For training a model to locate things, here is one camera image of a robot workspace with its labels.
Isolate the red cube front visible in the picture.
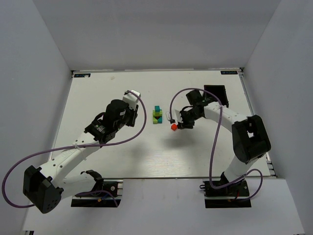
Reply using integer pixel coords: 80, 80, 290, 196
171, 123, 178, 131

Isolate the green cube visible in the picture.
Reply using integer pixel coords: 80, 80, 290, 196
153, 110, 162, 115

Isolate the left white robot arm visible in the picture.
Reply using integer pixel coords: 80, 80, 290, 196
23, 94, 138, 213

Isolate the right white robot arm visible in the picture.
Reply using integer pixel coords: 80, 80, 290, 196
169, 88, 271, 189

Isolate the right blue corner label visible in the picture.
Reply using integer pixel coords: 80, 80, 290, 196
221, 70, 238, 75

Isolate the blue corner label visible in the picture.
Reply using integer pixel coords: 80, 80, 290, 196
74, 73, 91, 78
221, 70, 238, 75

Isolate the left blue corner label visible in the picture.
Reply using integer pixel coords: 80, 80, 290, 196
74, 73, 91, 78

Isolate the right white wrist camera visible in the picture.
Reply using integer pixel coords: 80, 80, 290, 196
166, 109, 183, 124

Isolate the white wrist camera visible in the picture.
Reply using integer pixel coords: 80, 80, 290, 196
166, 109, 183, 124
122, 90, 141, 110

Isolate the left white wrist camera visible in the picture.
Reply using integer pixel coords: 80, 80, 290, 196
122, 90, 141, 110

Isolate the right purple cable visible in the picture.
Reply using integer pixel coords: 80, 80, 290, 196
169, 88, 264, 202

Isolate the purple cable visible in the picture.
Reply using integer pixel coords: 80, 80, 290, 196
169, 88, 264, 202
1, 90, 147, 208

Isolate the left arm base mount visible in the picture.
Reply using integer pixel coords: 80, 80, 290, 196
71, 180, 123, 208

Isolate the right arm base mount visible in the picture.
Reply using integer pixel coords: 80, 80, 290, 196
200, 180, 251, 209

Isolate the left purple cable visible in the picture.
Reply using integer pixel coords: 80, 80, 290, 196
1, 90, 147, 208

